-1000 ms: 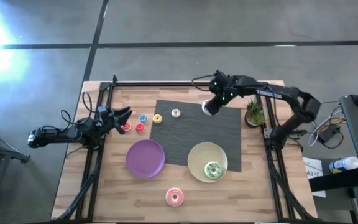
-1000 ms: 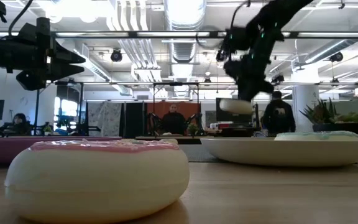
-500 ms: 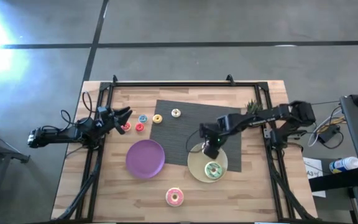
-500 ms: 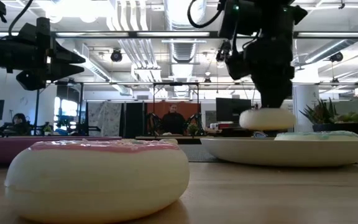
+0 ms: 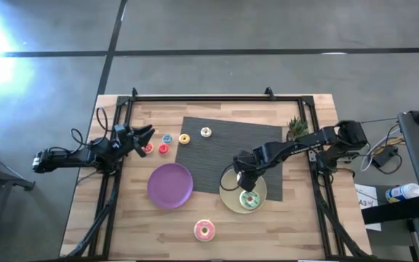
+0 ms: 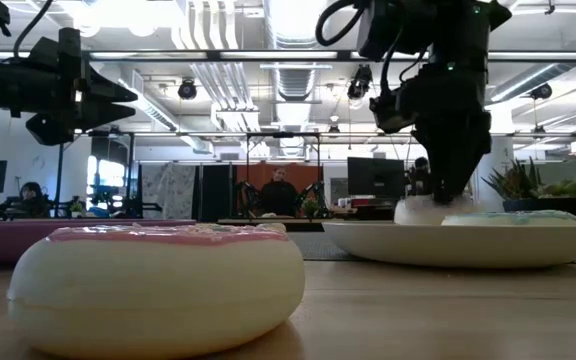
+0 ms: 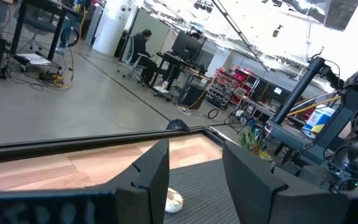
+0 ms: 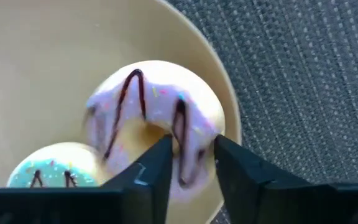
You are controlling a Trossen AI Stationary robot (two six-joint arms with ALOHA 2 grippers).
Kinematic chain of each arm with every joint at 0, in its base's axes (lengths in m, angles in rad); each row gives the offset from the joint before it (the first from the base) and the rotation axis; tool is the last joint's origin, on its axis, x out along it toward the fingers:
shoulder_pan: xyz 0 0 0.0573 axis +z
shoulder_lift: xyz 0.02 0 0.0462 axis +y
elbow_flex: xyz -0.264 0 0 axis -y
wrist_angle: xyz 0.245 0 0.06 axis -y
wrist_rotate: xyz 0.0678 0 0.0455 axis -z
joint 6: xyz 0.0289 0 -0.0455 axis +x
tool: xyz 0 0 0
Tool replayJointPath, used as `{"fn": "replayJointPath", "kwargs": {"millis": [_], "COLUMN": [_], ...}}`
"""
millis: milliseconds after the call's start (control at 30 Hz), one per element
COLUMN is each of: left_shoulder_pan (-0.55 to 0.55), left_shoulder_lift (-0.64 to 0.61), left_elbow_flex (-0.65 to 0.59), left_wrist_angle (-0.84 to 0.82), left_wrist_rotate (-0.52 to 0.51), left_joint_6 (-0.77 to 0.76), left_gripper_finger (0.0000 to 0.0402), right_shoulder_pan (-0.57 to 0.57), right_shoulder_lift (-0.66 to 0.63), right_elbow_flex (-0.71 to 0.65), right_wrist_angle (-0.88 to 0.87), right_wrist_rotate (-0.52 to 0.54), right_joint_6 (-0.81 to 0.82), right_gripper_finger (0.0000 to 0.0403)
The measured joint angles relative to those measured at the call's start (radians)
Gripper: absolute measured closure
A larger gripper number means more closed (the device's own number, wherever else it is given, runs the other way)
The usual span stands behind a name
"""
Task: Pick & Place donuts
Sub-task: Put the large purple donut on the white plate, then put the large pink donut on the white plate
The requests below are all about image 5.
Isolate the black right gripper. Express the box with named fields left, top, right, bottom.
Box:
left=232, top=149, right=266, bottom=194

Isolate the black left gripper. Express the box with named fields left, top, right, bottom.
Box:
left=112, top=124, right=156, bottom=159

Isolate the large green frosted donut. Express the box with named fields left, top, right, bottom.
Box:
left=239, top=189, right=262, bottom=212

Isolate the large pink frosted donut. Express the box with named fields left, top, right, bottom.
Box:
left=193, top=218, right=217, bottom=242

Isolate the cream plate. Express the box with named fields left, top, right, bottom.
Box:
left=218, top=167, right=268, bottom=215

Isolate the dark grey woven placemat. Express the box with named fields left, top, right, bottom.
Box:
left=175, top=116, right=284, bottom=202

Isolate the purple plate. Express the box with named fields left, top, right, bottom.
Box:
left=146, top=162, right=194, bottom=210

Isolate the potted succulent plant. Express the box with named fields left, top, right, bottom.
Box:
left=286, top=115, right=310, bottom=142

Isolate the white paper sheet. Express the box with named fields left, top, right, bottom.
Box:
left=354, top=183, right=383, bottom=232

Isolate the black power adapter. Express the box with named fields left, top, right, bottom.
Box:
left=371, top=145, right=399, bottom=168

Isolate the white blue spray can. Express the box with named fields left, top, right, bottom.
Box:
left=384, top=182, right=419, bottom=204

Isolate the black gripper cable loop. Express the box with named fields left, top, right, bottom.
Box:
left=219, top=162, right=241, bottom=193

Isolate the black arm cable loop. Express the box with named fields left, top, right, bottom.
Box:
left=95, top=106, right=110, bottom=135

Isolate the black aluminium table frame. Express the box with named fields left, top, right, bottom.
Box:
left=62, top=86, right=375, bottom=262

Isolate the white cable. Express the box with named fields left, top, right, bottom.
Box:
left=359, top=123, right=402, bottom=172

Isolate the yellow cable bundle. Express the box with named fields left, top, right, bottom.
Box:
left=370, top=135, right=407, bottom=156

